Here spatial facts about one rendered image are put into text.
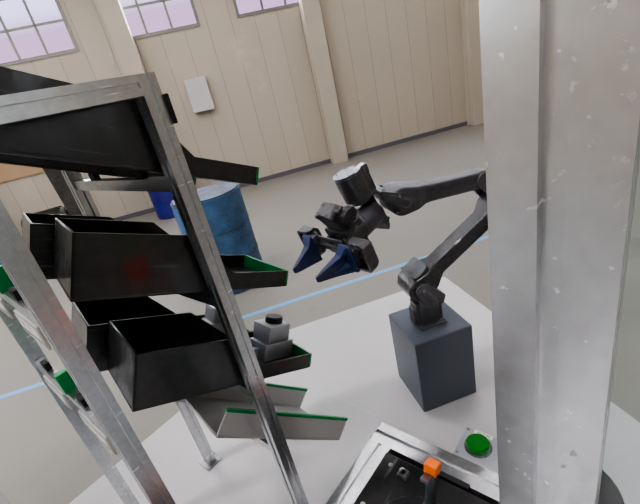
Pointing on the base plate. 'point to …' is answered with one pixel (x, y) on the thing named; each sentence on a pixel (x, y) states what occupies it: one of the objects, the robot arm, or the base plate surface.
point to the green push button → (478, 444)
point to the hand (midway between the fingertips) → (317, 263)
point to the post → (558, 227)
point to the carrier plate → (393, 487)
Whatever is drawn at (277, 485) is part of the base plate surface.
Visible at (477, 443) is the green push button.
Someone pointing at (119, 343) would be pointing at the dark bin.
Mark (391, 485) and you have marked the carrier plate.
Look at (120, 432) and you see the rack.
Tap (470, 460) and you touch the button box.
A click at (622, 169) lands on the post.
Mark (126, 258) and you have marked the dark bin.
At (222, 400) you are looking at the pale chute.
